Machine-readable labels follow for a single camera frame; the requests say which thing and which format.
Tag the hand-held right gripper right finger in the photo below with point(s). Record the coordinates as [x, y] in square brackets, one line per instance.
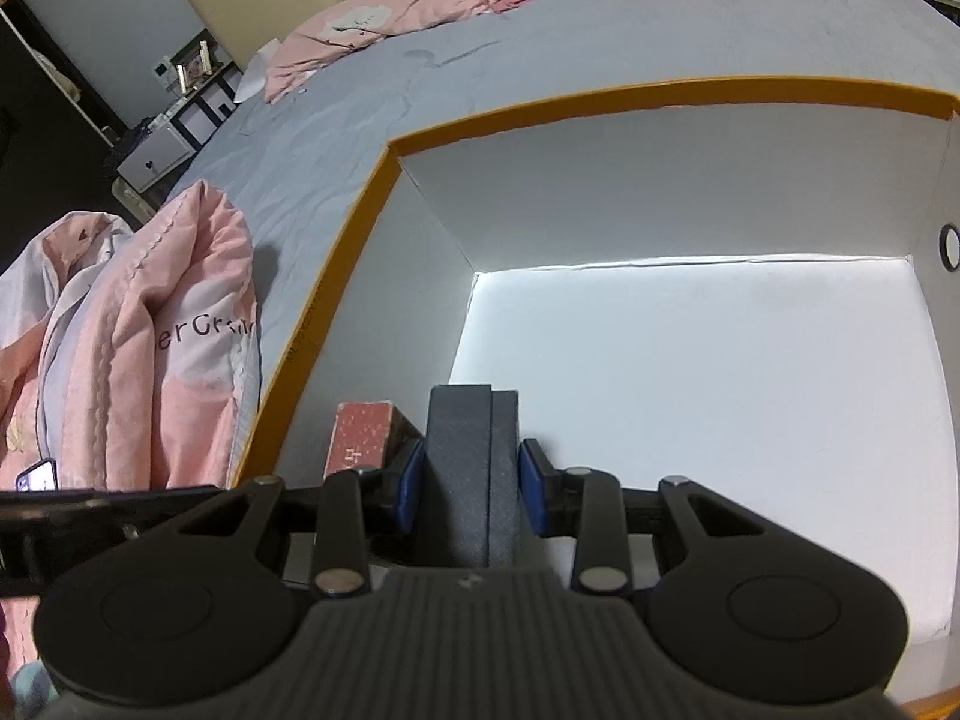
[534, 487]

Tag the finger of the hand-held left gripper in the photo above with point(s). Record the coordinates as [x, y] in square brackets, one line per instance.
[172, 506]

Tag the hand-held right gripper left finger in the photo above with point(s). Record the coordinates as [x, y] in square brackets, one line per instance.
[409, 491]

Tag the dark grey case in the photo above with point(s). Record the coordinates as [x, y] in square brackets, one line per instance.
[469, 465]

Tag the orange cardboard box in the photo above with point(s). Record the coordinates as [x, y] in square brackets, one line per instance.
[675, 390]

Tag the maroon small box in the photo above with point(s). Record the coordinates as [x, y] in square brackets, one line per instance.
[360, 435]

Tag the pink white quilt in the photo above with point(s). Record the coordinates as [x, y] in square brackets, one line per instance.
[150, 330]

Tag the dark wardrobe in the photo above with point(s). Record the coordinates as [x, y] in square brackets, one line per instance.
[37, 127]

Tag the picture frame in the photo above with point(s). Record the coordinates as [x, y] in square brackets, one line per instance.
[193, 60]

